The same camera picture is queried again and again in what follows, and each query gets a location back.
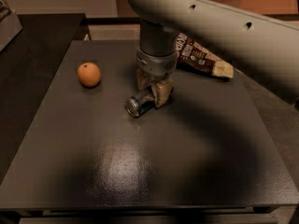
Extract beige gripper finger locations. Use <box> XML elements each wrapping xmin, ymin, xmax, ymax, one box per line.
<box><xmin>151</xmin><ymin>77</ymin><xmax>173</xmax><ymax>108</ymax></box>
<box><xmin>136</xmin><ymin>69</ymin><xmax>152</xmax><ymax>91</ymax></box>

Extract blue silver redbull can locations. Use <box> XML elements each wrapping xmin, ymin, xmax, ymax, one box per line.
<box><xmin>125</xmin><ymin>89</ymin><xmax>155</xmax><ymax>118</ymax></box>

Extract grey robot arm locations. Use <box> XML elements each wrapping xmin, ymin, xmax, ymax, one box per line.
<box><xmin>128</xmin><ymin>0</ymin><xmax>299</xmax><ymax>105</ymax></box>

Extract brown chips bag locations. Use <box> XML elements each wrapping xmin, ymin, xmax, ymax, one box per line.
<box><xmin>176</xmin><ymin>34</ymin><xmax>234</xmax><ymax>79</ymax></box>

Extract orange fruit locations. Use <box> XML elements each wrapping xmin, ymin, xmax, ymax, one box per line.
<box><xmin>77</xmin><ymin>63</ymin><xmax>102</xmax><ymax>88</ymax></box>

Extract dark side table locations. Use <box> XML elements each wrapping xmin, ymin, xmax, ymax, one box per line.
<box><xmin>0</xmin><ymin>13</ymin><xmax>90</xmax><ymax>182</ymax></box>

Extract grey box on side table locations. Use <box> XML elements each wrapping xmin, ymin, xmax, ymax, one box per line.
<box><xmin>0</xmin><ymin>0</ymin><xmax>22</xmax><ymax>51</ymax></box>

